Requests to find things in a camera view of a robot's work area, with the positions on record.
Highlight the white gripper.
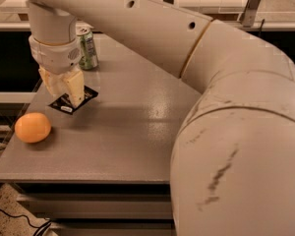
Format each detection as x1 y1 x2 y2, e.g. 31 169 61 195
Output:
29 35 85 108

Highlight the black rxbar chocolate bar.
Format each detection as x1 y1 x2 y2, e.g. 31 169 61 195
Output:
48 85 99 116

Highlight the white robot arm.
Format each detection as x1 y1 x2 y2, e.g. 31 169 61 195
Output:
29 0 295 236

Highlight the green soda can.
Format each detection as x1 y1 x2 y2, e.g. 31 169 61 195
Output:
77 28 98 70

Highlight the orange fruit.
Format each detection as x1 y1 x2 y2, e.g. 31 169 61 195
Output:
15 112 51 144

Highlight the grey table drawer unit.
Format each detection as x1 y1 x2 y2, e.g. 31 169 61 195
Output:
17 184 176 236

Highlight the metal railing frame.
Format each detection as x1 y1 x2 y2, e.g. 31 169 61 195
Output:
0 0 295 31

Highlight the black floor cable left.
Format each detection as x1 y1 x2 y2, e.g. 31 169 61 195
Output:
0 203 52 236

